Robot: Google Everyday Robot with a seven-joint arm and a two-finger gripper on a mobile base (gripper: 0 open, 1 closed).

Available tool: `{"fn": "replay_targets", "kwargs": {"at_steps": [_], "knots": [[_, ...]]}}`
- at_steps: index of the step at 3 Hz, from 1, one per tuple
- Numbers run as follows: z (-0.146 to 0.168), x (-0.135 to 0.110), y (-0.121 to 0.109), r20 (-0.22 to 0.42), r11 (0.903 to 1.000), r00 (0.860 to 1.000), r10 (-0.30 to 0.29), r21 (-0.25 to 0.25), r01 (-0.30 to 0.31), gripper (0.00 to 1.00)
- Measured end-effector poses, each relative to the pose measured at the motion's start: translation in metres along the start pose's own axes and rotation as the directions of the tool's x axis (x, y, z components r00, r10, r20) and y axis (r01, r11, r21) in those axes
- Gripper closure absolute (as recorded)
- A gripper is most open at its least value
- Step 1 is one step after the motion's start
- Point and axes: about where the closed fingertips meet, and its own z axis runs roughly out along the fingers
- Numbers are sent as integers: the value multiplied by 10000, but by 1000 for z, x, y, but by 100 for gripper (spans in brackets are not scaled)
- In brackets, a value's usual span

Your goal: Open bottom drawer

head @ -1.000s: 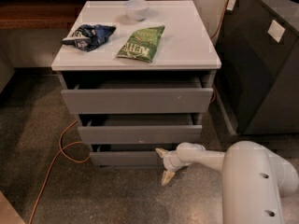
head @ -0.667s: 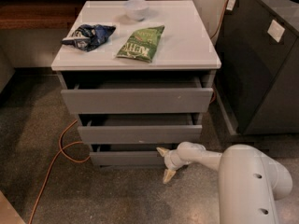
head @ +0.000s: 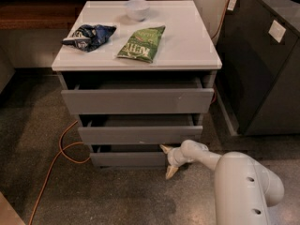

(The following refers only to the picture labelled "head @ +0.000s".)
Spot dark grey bin cabinet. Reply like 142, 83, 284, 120
217, 0, 300, 135

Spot grey three-drawer cabinet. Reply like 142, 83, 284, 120
51, 0, 223, 169

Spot wooden bench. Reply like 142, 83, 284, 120
0, 0, 183, 30

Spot white bowl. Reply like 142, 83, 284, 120
125, 0, 150, 22

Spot green chip bag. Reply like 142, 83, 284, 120
117, 25, 166, 63

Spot blue chip bag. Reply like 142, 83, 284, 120
62, 24, 116, 53

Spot grey drawer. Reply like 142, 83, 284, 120
62, 78, 214, 114
90, 144, 167, 168
78, 114, 203, 145

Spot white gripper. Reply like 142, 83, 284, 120
160, 144, 189, 180

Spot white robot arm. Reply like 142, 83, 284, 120
161, 140, 284, 225

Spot grey top drawer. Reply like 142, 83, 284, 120
62, 78, 214, 114

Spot orange cable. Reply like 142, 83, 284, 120
27, 119, 92, 225

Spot grey bottom drawer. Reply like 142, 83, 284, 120
90, 144, 167, 168

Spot white cable tag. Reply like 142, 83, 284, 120
227, 0, 237, 11

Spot white label sticker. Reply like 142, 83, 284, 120
268, 20, 286, 43

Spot grey middle drawer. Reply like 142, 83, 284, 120
78, 114, 203, 145

